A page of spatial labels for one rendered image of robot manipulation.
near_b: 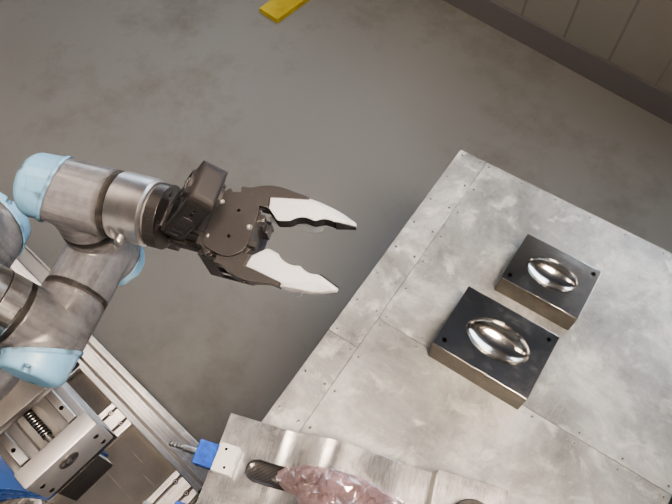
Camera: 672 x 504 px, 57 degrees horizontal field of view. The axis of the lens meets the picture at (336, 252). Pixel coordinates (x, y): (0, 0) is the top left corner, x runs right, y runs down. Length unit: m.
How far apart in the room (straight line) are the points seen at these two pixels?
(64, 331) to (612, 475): 0.98
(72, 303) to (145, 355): 1.48
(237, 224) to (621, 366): 0.95
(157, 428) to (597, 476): 1.17
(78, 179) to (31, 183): 0.05
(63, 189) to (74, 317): 0.14
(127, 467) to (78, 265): 1.20
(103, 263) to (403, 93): 2.19
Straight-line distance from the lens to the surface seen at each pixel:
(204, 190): 0.56
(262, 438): 1.17
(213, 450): 1.16
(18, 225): 1.03
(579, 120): 2.88
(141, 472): 1.89
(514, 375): 1.23
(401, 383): 1.25
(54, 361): 0.73
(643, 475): 1.33
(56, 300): 0.75
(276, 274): 0.60
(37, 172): 0.72
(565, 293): 1.34
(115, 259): 0.77
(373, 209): 2.41
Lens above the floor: 1.99
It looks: 60 degrees down
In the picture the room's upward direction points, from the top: straight up
